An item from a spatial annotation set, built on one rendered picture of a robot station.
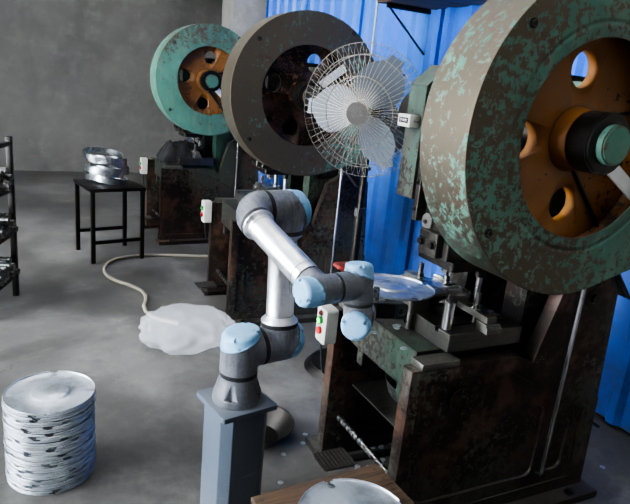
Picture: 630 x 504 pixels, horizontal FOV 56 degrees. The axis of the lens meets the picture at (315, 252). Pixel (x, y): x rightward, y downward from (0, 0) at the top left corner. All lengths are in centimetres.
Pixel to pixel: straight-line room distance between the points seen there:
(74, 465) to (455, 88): 171
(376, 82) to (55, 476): 194
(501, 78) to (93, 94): 709
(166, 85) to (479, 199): 350
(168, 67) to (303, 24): 177
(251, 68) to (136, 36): 530
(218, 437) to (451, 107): 115
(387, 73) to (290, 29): 66
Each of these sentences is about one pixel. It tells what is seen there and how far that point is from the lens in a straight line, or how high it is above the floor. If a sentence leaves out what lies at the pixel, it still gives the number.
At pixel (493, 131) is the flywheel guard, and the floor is 134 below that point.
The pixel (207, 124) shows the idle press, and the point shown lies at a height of 100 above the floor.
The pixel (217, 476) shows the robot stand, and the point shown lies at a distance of 196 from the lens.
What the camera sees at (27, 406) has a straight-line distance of 221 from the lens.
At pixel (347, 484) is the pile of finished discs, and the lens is 174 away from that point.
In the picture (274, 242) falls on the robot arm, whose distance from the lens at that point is 154.
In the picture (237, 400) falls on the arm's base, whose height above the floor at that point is 48.
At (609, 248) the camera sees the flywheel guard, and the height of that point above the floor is 105.
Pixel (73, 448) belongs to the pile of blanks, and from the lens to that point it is 225.
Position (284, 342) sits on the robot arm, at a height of 64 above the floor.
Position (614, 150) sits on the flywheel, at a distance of 164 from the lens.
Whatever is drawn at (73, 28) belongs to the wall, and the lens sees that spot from 816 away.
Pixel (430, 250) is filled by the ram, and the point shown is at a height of 92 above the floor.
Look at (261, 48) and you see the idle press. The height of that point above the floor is 153.
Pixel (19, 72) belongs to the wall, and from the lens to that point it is 814.
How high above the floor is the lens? 142
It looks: 16 degrees down
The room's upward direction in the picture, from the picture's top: 6 degrees clockwise
